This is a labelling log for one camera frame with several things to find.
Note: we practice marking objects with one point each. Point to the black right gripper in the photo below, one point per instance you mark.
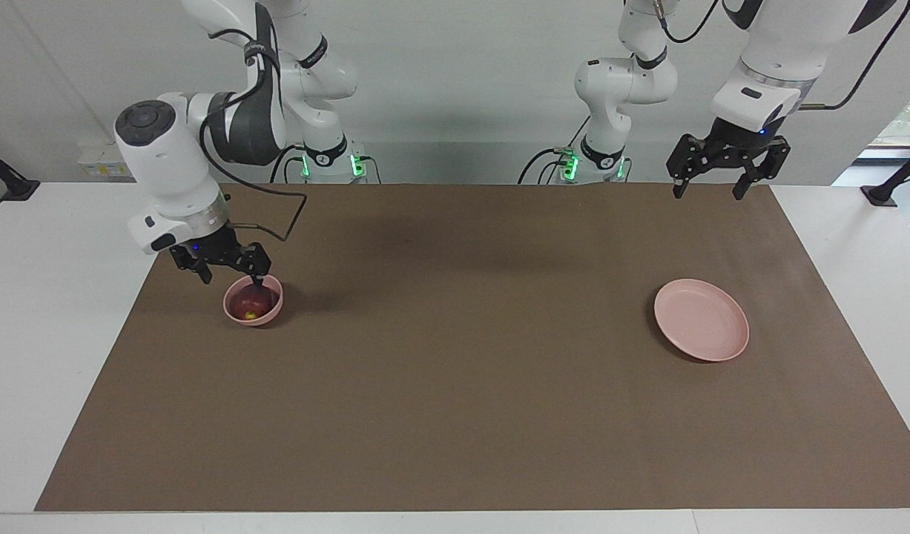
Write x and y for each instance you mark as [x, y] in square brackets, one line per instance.
[206, 245]

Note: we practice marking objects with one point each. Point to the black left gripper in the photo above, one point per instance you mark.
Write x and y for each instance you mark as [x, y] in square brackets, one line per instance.
[736, 137]

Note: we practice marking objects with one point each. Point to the pink bowl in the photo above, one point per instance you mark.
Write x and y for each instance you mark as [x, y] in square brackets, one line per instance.
[277, 308]

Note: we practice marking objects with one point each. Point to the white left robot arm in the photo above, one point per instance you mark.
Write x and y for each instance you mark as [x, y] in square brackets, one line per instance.
[625, 81]

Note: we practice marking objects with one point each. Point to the brown table mat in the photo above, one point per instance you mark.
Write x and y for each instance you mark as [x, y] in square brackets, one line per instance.
[462, 371]

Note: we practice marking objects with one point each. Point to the black clamp stand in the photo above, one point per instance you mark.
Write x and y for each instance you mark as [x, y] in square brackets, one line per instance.
[885, 193]
[13, 187]

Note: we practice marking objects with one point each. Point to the dark red apple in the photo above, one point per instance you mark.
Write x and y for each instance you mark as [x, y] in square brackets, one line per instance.
[248, 302]

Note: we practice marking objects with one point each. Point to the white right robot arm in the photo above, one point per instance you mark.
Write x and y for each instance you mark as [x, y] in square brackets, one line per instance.
[165, 163]

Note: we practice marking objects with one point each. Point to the pink plate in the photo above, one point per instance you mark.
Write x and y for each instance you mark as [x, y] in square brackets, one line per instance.
[701, 319]

